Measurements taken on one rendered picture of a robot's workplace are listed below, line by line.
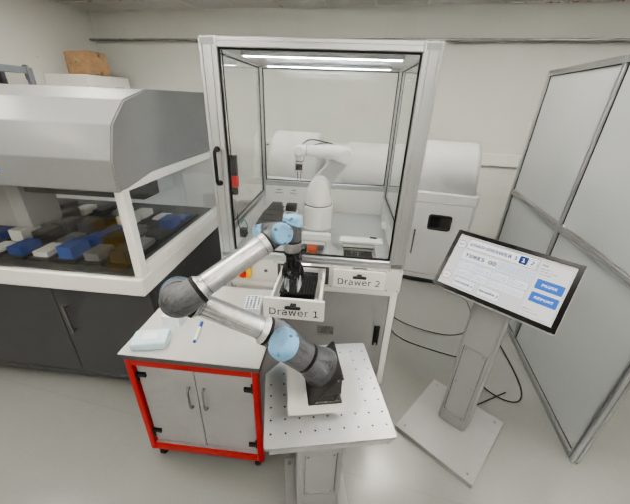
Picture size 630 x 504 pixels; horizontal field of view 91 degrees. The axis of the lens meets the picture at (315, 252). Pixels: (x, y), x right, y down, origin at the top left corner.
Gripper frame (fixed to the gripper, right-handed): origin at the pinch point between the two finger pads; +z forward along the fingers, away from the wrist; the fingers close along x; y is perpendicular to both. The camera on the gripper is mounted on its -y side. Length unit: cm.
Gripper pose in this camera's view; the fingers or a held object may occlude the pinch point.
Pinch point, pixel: (293, 288)
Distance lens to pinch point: 140.1
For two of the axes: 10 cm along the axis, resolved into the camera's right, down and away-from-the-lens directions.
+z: -0.3, 9.0, 4.4
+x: 9.9, 0.7, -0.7
